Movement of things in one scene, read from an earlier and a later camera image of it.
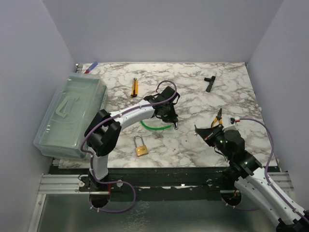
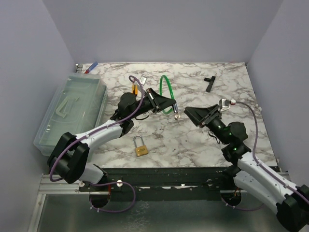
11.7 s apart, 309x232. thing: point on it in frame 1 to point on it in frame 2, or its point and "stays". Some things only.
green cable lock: (175, 125) to (175, 108)
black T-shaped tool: (211, 80) stays
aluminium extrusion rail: (61, 184) stays
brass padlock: (140, 150) stays
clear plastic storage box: (77, 100) stays
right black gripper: (208, 134) to (214, 110)
